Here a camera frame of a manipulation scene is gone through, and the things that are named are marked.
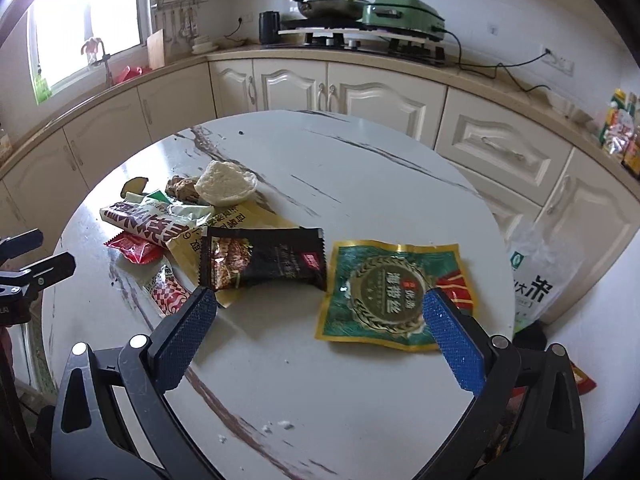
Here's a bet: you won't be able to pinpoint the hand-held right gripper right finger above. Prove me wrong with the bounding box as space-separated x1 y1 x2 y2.
415 287 586 480

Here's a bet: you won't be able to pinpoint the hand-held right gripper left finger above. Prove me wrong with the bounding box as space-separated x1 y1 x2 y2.
50 285 226 480

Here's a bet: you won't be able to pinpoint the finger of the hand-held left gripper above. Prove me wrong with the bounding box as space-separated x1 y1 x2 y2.
0 228 44 261
0 252 77 293

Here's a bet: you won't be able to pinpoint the yellow packet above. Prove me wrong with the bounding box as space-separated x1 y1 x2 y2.
165 205 301 309

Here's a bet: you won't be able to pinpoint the green and gold packet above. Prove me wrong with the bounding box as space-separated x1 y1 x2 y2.
315 240 473 353

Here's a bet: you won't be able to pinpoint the black snack packet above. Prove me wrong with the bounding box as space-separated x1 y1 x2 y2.
199 226 328 292

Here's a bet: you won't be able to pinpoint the white rice cracker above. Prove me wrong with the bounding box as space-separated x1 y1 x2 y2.
194 160 257 207

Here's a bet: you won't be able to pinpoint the red checked packet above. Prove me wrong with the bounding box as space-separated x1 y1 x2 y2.
144 264 193 317

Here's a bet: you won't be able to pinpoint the red sachet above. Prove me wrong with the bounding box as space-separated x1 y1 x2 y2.
105 232 162 264

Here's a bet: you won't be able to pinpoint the red and white wrapper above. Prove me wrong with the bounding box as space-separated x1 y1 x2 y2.
101 191 215 250

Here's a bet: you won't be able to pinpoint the white rice bag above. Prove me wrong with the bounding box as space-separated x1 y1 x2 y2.
505 220 586 323

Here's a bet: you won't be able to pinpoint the dark yellow peel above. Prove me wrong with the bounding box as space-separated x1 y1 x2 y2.
120 176 151 199

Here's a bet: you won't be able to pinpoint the round marble table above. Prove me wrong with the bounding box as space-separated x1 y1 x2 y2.
40 110 516 480

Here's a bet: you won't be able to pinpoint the red carton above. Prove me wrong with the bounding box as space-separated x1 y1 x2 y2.
570 360 598 396

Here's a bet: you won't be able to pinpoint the brown food lump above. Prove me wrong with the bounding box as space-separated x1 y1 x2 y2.
165 176 201 204

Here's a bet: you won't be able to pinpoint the green dish soap bottle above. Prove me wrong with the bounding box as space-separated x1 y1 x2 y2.
31 72 51 106

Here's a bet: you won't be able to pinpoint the steel faucet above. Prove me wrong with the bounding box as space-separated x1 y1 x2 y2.
82 37 114 86

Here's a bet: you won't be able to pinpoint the red plastic basin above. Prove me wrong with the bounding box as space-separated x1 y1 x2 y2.
111 64 146 86

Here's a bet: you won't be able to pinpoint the pink faucet cloth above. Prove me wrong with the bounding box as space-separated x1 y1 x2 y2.
81 37 103 65

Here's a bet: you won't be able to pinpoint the wooden cutting board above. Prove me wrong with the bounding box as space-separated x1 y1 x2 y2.
146 29 166 70

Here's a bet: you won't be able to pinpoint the kitchen window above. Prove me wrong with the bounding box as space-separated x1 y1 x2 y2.
27 0 143 98

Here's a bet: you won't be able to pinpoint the cream kitchen base cabinets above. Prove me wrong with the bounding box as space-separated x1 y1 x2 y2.
0 42 640 326

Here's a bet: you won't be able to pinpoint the white scalloped bowl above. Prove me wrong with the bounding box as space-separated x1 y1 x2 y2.
552 95 597 128

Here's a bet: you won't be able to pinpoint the group of condiment bottles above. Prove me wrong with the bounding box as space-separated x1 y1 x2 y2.
597 87 640 176

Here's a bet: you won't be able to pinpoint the hanging utensil rack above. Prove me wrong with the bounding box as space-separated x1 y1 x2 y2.
151 0 210 53

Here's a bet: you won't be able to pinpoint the black gas stove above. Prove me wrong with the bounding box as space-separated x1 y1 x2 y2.
260 35 447 67

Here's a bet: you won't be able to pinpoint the black electric kettle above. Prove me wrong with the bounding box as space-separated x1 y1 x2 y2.
258 11 282 45

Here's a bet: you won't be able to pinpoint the green electric cooker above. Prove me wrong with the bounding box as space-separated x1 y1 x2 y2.
362 0 447 43

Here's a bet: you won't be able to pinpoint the black induction cooker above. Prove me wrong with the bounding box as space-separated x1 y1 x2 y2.
280 17 366 31

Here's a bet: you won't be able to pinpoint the wok with lid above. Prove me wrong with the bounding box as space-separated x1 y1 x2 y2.
258 0 371 20

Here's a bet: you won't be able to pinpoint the black power cable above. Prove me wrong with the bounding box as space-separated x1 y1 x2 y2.
442 30 552 95

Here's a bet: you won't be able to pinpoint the white double wall socket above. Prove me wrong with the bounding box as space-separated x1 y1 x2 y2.
541 46 576 77

